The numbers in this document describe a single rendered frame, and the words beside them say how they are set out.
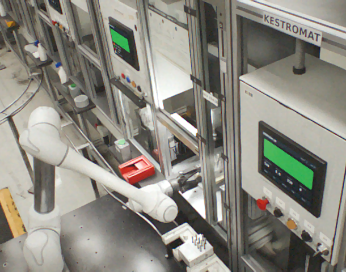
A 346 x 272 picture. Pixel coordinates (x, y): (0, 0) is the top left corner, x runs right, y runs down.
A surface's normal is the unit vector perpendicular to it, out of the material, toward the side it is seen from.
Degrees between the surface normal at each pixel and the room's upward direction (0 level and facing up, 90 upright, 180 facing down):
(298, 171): 90
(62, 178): 0
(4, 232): 0
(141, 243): 0
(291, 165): 90
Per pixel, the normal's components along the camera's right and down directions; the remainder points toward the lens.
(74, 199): -0.11, -0.81
